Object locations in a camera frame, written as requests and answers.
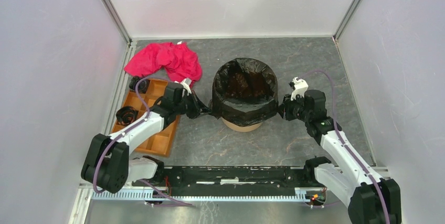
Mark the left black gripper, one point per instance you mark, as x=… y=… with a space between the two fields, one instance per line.
x=199 y=108

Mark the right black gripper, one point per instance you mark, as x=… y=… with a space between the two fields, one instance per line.
x=284 y=108

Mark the orange trash bin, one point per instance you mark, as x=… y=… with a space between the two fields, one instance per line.
x=241 y=128

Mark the black trash bag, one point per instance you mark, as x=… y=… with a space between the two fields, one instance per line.
x=244 y=92

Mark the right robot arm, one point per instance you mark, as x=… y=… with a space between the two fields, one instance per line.
x=368 y=196

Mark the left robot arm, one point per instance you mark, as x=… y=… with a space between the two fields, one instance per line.
x=107 y=164

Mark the red cloth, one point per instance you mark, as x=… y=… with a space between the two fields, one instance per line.
x=176 y=59

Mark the orange compartment tray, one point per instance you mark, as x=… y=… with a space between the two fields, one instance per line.
x=147 y=134

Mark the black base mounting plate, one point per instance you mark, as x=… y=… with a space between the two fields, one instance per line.
x=242 y=181

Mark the black bag roll left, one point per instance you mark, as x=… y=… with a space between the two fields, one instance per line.
x=126 y=115

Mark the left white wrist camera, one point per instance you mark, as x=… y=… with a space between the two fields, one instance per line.
x=186 y=85

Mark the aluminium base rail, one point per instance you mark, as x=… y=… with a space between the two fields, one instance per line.
x=141 y=191

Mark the right aluminium corner post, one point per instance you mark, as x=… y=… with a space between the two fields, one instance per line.
x=346 y=19

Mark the aluminium corner post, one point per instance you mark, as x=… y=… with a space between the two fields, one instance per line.
x=346 y=19
x=117 y=21

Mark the left aluminium corner post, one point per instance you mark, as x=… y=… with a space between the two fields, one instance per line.
x=117 y=21

